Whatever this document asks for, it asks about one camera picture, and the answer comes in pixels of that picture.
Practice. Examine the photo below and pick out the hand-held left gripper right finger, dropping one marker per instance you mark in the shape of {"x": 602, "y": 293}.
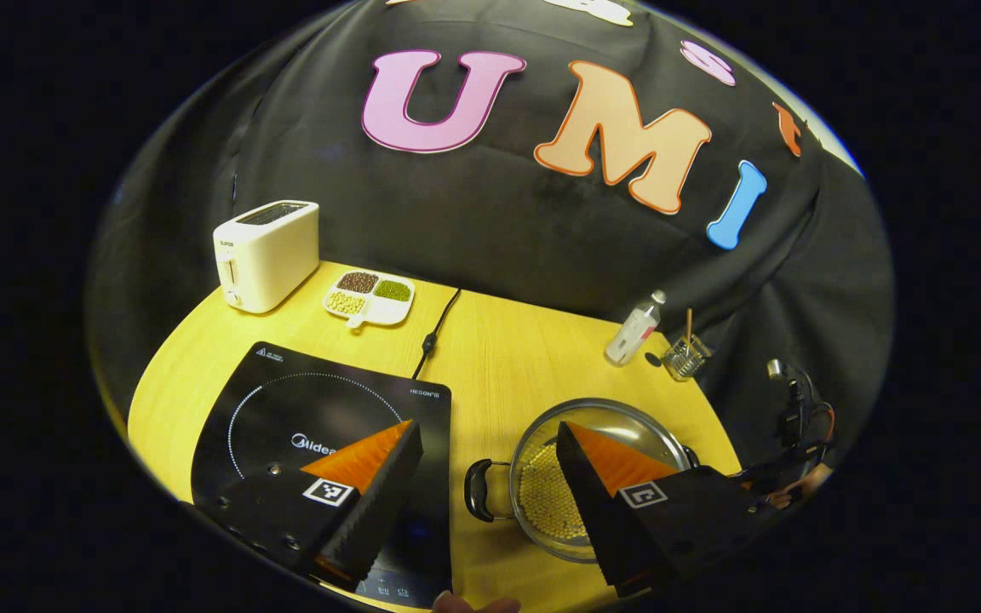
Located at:
{"x": 584, "y": 502}

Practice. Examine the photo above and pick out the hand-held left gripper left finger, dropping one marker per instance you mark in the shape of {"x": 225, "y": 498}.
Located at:
{"x": 384, "y": 502}

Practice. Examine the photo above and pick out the stainless steel pot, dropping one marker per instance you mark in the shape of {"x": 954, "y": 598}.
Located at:
{"x": 627, "y": 417}

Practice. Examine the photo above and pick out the black induction cooktop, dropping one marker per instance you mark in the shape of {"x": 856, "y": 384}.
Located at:
{"x": 329, "y": 400}

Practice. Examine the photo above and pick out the pile of yellow soybeans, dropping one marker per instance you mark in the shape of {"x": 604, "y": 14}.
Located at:
{"x": 542, "y": 498}

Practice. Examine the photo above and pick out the small clear glass cup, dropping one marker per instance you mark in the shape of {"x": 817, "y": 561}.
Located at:
{"x": 686, "y": 362}

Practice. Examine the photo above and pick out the thin wooden stick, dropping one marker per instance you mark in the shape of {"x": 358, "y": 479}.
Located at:
{"x": 689, "y": 325}

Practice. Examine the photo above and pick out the small clear plastic bottle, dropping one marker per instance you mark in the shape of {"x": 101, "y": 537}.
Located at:
{"x": 631, "y": 336}

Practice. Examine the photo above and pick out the white divided dish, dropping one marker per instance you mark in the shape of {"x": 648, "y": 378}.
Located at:
{"x": 384, "y": 311}

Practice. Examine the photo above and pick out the pile of pale beans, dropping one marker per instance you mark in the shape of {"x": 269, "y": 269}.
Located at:
{"x": 346, "y": 302}

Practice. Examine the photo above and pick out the pile of green beans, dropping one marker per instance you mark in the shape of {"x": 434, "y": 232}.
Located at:
{"x": 392, "y": 290}

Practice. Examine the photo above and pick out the pile of brown beans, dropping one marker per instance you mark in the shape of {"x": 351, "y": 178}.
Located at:
{"x": 358, "y": 282}

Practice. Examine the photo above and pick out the white toaster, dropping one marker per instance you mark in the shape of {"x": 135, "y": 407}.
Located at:
{"x": 273, "y": 255}

